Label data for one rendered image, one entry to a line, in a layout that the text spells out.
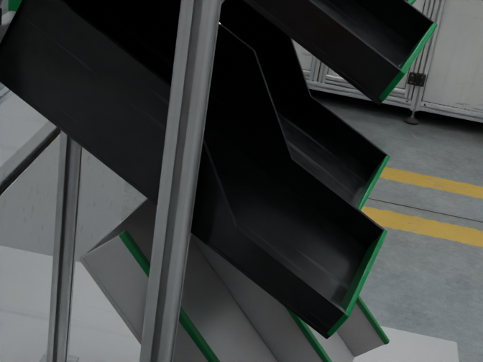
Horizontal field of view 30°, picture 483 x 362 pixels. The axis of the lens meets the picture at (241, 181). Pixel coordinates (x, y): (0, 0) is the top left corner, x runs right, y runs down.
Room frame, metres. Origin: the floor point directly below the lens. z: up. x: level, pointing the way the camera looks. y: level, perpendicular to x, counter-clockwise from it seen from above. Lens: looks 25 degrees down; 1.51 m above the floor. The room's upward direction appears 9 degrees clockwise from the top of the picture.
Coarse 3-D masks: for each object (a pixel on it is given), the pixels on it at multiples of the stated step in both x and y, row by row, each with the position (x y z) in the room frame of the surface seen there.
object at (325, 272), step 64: (64, 0) 0.60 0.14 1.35; (128, 0) 0.66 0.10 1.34; (0, 64) 0.55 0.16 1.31; (64, 64) 0.53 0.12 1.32; (128, 64) 0.52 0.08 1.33; (256, 64) 0.63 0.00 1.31; (64, 128) 0.53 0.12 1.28; (128, 128) 0.52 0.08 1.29; (256, 128) 0.63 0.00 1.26; (256, 192) 0.59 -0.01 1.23; (320, 192) 0.62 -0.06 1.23; (256, 256) 0.50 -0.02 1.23; (320, 256) 0.56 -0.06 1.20; (320, 320) 0.48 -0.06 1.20
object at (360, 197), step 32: (256, 32) 0.79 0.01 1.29; (288, 64) 0.78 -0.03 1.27; (288, 96) 0.78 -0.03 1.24; (288, 128) 0.74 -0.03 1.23; (320, 128) 0.77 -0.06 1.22; (352, 128) 0.76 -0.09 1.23; (320, 160) 0.71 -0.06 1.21; (352, 160) 0.75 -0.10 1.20; (384, 160) 0.74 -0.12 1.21; (352, 192) 0.69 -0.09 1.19
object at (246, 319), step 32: (128, 224) 0.59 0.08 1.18; (96, 256) 0.53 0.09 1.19; (128, 256) 0.52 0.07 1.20; (192, 256) 0.63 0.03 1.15; (128, 288) 0.52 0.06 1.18; (192, 288) 0.60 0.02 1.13; (224, 288) 0.63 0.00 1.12; (256, 288) 0.63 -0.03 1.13; (128, 320) 0.52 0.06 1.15; (192, 320) 0.57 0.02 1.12; (224, 320) 0.60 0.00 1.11; (256, 320) 0.63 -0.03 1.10; (288, 320) 0.62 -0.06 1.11; (192, 352) 0.51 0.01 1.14; (224, 352) 0.58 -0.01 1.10; (256, 352) 0.61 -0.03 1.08; (288, 352) 0.62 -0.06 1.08; (320, 352) 0.61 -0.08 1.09
